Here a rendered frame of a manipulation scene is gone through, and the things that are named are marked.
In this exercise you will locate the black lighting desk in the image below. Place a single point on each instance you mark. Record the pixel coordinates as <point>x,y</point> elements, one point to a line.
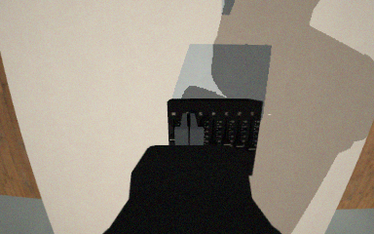
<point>233,122</point>

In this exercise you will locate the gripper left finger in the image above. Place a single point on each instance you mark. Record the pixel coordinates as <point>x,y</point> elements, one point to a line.
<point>181,134</point>

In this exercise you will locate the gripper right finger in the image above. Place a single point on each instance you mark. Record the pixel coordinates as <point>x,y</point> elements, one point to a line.
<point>196,134</point>

